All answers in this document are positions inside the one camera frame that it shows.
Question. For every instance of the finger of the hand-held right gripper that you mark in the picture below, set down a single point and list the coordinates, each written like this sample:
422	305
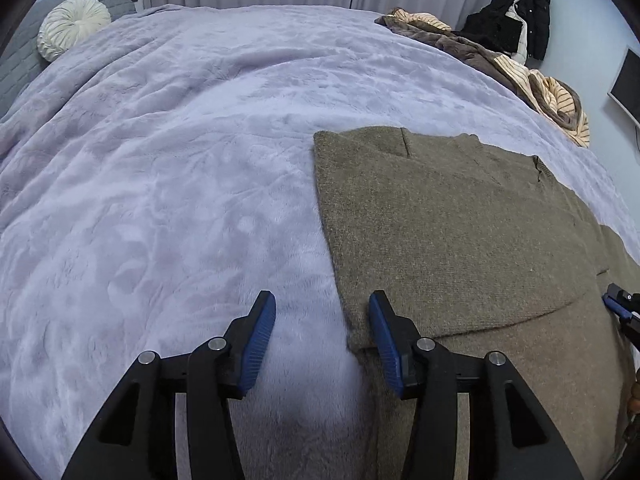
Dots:
625	310

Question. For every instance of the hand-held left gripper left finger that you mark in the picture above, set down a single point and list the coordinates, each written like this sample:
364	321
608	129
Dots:
257	335

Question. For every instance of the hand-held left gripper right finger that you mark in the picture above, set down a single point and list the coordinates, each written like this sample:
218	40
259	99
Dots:
385	340

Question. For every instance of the olive knit sweater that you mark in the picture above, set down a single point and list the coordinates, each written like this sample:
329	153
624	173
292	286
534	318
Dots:
450	240

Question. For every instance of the lavender fleece blanket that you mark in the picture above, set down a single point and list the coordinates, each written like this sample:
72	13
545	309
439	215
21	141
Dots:
175	185

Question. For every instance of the striped brown and cream blanket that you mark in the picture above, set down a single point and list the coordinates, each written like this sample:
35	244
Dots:
545	90

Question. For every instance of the black jacket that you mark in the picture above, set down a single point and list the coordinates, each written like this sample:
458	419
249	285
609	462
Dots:
505	25

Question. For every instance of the round cream pleated pillow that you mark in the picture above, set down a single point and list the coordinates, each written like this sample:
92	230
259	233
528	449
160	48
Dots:
72	27

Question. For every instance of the grey quilted headboard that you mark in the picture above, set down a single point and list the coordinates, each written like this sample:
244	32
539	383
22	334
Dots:
30	35

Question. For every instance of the wall-mounted flat screen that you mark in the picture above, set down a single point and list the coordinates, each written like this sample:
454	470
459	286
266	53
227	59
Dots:
627	85

